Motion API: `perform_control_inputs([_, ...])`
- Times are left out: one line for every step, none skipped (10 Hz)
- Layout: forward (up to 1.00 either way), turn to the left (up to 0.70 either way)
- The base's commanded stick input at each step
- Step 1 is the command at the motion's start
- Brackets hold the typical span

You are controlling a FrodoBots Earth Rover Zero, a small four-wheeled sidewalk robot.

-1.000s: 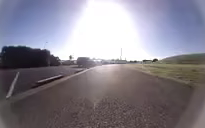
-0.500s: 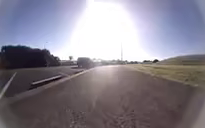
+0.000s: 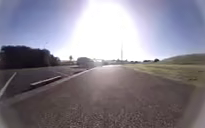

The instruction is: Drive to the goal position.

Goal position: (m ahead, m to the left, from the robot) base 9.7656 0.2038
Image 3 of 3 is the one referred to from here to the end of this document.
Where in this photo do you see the building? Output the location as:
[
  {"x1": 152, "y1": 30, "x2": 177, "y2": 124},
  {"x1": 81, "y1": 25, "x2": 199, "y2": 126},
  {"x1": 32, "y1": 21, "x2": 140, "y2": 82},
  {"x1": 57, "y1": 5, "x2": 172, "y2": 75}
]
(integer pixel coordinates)
[{"x1": 76, "y1": 56, "x2": 95, "y2": 67}]

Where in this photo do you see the pole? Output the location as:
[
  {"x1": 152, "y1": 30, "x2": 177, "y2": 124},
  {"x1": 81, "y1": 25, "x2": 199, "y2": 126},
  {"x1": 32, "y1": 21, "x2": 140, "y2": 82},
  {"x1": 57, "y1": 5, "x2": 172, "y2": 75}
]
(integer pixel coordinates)
[{"x1": 120, "y1": 42, "x2": 124, "y2": 63}]

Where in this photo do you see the grey asphalt path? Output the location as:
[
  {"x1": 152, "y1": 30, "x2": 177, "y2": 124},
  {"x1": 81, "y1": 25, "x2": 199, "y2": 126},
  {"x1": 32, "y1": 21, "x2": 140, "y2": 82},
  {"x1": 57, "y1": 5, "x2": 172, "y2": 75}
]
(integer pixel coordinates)
[{"x1": 0, "y1": 64, "x2": 205, "y2": 128}]

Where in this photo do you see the pale concrete kerb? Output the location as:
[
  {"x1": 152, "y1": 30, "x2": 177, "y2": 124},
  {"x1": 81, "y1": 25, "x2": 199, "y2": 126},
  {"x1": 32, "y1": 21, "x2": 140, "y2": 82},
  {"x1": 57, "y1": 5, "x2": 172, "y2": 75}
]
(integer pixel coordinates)
[{"x1": 0, "y1": 65, "x2": 101, "y2": 107}]

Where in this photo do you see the dry grass strip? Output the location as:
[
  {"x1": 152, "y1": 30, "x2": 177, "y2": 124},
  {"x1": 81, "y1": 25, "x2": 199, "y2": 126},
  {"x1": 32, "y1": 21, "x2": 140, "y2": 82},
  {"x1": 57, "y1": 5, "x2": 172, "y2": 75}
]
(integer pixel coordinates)
[{"x1": 123, "y1": 62, "x2": 205, "y2": 88}]

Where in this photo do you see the dark asphalt parking lot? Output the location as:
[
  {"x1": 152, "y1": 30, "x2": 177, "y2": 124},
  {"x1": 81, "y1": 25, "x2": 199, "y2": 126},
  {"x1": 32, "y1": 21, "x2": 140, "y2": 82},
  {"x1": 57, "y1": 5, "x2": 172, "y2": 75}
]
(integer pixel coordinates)
[{"x1": 0, "y1": 65, "x2": 91, "y2": 104}]

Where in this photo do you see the dense dark tree mass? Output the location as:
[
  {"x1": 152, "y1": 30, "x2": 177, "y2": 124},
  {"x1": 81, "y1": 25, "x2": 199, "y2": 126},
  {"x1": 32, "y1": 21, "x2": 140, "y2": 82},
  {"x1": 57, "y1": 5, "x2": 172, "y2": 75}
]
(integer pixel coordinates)
[{"x1": 0, "y1": 45, "x2": 62, "y2": 70}]

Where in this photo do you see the grassy embankment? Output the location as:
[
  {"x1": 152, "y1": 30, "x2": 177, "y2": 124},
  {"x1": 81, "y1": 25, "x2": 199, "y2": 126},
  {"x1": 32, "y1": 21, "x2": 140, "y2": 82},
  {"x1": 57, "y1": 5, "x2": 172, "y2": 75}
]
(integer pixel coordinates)
[{"x1": 159, "y1": 53, "x2": 205, "y2": 66}]

